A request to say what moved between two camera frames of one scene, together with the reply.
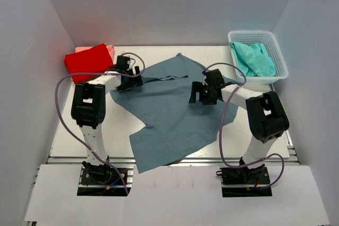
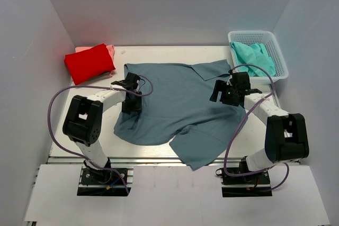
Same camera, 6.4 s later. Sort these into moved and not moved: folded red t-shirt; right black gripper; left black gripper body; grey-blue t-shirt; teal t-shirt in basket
Moved: left black gripper body; grey-blue t-shirt; right black gripper
Not moved: folded red t-shirt; teal t-shirt in basket
